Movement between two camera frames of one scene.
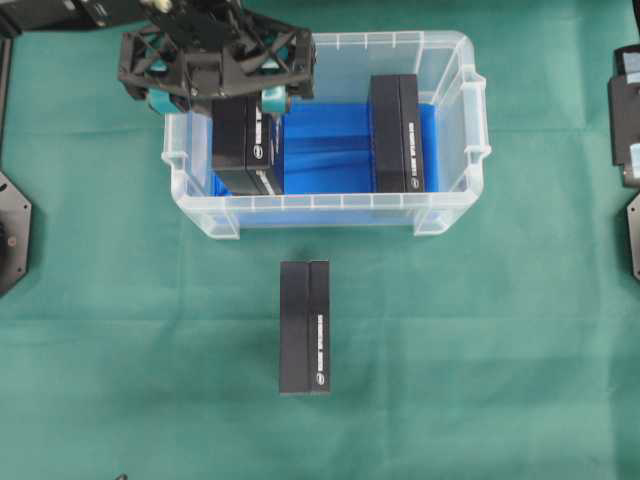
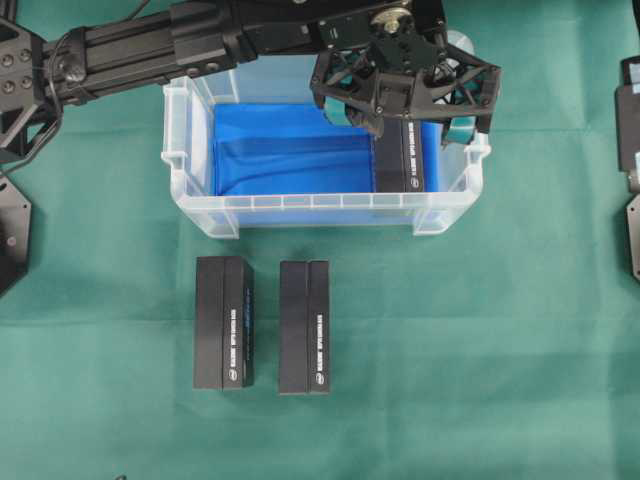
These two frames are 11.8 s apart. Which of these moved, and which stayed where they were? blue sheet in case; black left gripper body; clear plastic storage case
Moved: black left gripper body
Stayed: blue sheet in case; clear plastic storage case
